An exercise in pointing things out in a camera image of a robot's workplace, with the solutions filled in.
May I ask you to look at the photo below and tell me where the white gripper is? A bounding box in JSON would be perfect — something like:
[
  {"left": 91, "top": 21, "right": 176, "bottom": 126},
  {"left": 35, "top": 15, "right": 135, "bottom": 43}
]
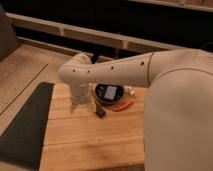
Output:
[{"left": 69, "top": 84, "right": 96, "bottom": 114}]

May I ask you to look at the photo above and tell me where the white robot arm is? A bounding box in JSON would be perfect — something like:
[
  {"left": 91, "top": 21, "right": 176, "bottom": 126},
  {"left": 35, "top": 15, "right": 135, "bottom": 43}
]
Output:
[{"left": 59, "top": 49, "right": 213, "bottom": 171}]

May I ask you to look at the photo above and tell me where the black rectangular remote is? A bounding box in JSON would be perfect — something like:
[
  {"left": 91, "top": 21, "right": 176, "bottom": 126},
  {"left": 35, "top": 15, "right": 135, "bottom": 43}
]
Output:
[{"left": 96, "top": 106, "right": 106, "bottom": 118}]

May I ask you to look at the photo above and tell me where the black bowl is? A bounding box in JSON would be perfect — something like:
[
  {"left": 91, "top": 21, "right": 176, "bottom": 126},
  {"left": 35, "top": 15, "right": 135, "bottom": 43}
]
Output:
[{"left": 95, "top": 84, "right": 125, "bottom": 105}]

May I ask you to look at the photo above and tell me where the orange carrot toy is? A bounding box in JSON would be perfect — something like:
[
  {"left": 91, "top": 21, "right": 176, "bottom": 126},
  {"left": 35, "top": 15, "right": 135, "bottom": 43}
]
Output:
[{"left": 112, "top": 100, "right": 133, "bottom": 112}]

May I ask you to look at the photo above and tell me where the small white object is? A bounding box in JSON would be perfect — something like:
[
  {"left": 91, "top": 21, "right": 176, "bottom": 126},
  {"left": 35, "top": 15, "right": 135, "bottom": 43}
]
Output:
[{"left": 125, "top": 86, "right": 135, "bottom": 96}]

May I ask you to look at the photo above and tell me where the dark grey floor mat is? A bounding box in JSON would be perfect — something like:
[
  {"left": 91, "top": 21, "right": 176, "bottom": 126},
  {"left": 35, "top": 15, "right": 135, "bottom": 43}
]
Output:
[{"left": 0, "top": 82, "right": 54, "bottom": 170}]

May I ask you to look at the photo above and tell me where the grey couch corner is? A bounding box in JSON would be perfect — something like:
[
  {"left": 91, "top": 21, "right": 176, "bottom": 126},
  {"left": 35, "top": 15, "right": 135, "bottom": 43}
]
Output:
[{"left": 0, "top": 4, "right": 20, "bottom": 61}]

